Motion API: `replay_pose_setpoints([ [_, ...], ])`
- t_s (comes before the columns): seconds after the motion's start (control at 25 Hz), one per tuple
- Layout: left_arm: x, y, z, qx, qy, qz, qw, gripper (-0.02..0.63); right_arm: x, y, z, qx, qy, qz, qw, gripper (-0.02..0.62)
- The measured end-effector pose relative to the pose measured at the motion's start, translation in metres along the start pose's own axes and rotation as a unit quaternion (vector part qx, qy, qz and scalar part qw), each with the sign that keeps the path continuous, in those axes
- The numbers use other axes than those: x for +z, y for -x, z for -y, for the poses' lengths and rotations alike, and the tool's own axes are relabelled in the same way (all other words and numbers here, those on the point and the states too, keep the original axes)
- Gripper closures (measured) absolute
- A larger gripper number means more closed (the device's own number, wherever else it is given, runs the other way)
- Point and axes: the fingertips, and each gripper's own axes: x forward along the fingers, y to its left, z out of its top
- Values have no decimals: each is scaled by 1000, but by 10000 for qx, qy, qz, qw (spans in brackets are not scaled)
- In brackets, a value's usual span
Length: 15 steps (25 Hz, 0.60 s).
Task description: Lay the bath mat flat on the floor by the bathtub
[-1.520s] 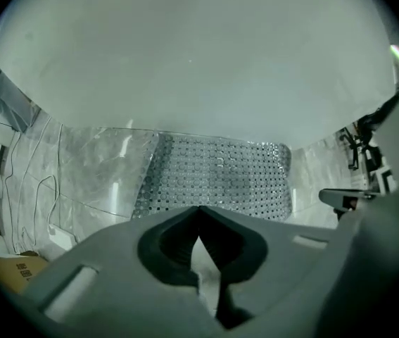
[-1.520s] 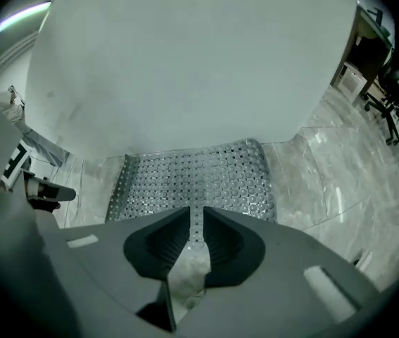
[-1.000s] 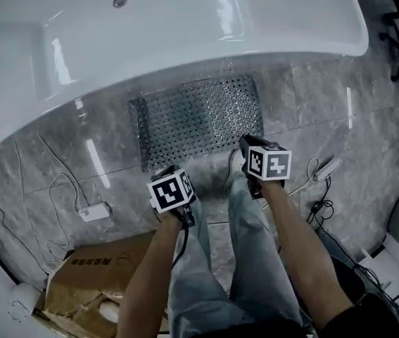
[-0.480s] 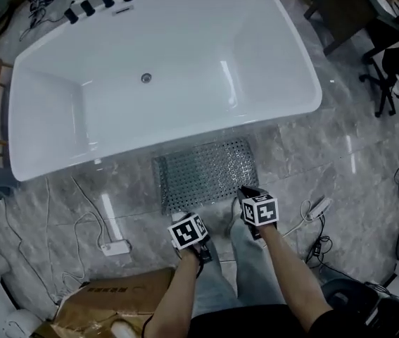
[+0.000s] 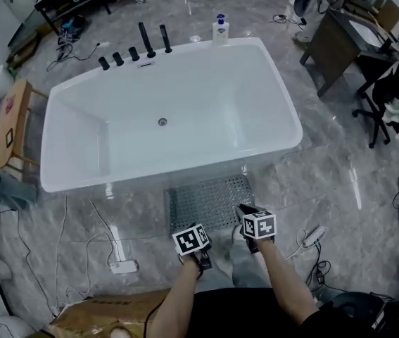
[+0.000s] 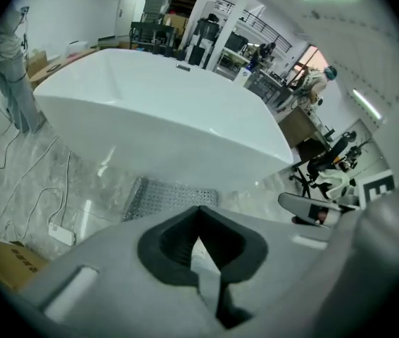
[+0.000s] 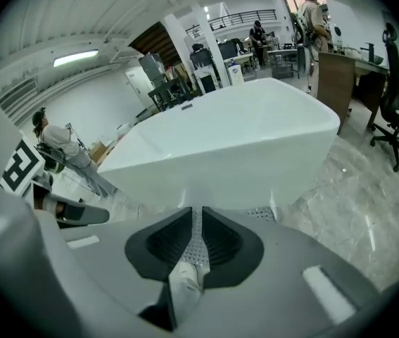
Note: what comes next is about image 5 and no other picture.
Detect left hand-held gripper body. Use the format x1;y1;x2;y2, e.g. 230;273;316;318
172;223;213;270

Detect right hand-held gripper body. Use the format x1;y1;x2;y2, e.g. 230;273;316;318
242;209;277;255

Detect grey perforated bath mat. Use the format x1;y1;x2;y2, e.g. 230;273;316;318
163;174;257;239

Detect person's left forearm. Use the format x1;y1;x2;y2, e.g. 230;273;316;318
149;258;203;338

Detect person's right forearm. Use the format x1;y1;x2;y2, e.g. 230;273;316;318
255;237;319;325

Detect person's light blue jeans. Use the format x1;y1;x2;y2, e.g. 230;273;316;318
215;223;274;290

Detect white power strip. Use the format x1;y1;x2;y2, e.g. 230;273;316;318
303;225;328;246
109;258;139;275

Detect person's black shirt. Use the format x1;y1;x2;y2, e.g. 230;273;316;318
191;287;372;338

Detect large flattened cardboard box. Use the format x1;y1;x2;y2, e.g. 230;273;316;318
49;289;172;338

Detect white bathtub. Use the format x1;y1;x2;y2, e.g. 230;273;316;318
39;37;305;194

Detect white pump soap bottle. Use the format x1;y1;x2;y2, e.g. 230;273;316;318
212;13;229;46

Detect wooden vanity cabinet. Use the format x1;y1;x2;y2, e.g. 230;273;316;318
299;8;393;98

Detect black office chair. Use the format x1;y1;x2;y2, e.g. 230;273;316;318
352;47;399;150

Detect black hand shower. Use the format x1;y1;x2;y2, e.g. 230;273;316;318
159;24;173;54

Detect wooden coffee table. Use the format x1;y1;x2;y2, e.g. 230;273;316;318
0;78;49;170

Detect brown cardboard sheet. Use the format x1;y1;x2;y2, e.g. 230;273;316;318
374;0;399;31

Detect black workbench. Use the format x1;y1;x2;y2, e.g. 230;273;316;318
34;0;113;35

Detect white power adapter with cable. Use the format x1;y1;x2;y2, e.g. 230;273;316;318
54;195;140;316

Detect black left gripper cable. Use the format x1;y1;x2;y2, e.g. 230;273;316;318
144;258;203;334

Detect tangle of cables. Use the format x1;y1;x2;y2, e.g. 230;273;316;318
46;14;88;73

